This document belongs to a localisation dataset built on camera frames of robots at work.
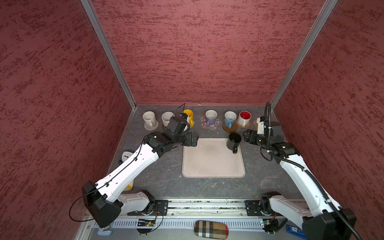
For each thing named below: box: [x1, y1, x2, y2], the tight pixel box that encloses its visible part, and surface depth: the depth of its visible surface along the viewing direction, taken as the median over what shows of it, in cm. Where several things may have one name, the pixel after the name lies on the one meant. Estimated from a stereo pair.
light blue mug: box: [224, 111, 237, 129], surface depth 102 cm
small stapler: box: [97, 228, 113, 236], surface depth 68 cm
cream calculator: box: [123, 179, 135, 192], surface depth 81 cm
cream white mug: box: [142, 111, 156, 127], surface depth 103 cm
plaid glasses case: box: [194, 220, 229, 240], surface depth 68 cm
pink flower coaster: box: [200, 115, 221, 130], surface depth 111 cm
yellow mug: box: [182, 109, 194, 127], surface depth 105 cm
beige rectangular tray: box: [182, 138, 246, 178], surface depth 91 cm
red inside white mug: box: [237, 110, 252, 127], surface depth 105 cm
